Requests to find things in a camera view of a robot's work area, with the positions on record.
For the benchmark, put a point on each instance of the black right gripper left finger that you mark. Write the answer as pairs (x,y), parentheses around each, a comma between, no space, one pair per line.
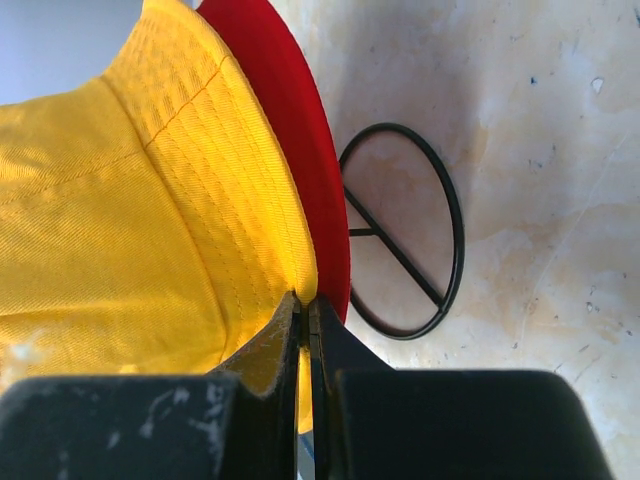
(238,421)

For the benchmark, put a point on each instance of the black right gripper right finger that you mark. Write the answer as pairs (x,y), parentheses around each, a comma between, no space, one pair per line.
(371,421)

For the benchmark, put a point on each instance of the black wire hat stand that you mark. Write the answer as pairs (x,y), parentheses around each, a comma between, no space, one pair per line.
(406,231)

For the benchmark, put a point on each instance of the yellow bucket hat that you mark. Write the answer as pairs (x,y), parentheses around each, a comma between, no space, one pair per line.
(150,223)

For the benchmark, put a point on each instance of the red bucket hat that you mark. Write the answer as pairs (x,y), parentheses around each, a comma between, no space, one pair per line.
(280,76)

